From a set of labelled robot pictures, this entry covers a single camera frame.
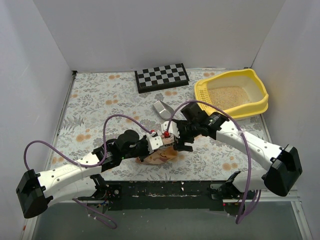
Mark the floral patterned table mat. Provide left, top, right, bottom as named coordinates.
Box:
left=47, top=70, right=261, bottom=181

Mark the black and silver chessboard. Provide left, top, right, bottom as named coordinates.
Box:
left=134, top=63, right=190, bottom=94

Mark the small brown wooden ruler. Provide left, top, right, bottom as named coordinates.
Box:
left=160, top=142, right=175, bottom=149

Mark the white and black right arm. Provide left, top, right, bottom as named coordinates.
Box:
left=174, top=100, right=303, bottom=199

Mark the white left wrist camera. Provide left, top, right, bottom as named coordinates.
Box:
left=146, top=131, right=164, bottom=153

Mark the pink cat litter bag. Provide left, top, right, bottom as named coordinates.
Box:
left=135, top=146, right=178, bottom=165

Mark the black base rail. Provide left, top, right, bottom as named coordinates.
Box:
left=79, top=175, right=243, bottom=214

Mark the silver metal scoop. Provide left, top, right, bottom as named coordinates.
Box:
left=153, top=100, right=175, bottom=121

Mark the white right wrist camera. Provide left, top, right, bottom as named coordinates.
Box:
left=161, top=121, right=180, bottom=138

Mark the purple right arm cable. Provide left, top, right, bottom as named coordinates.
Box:
left=164, top=100, right=262, bottom=225

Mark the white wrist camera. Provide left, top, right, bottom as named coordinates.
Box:
left=161, top=121, right=180, bottom=138
left=146, top=131, right=164, bottom=153

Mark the yellow and white litter box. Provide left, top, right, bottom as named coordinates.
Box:
left=194, top=68, right=269, bottom=120

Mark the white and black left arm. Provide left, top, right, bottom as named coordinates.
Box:
left=16, top=130, right=162, bottom=219

